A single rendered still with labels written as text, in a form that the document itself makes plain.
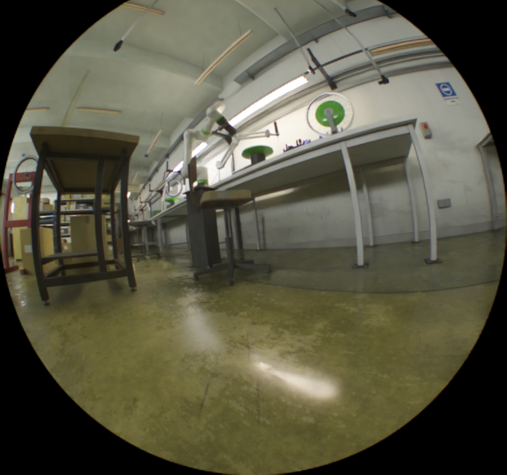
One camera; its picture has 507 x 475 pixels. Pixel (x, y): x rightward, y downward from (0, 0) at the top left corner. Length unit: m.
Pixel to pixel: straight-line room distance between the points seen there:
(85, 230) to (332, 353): 2.25
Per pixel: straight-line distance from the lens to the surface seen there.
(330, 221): 2.23
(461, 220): 2.32
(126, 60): 4.25
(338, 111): 1.84
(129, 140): 1.19
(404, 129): 1.34
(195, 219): 1.80
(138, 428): 0.43
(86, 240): 2.23
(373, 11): 3.79
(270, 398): 0.41
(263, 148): 1.63
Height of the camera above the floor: 0.33
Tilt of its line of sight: 3 degrees up
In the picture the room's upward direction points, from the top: 6 degrees counter-clockwise
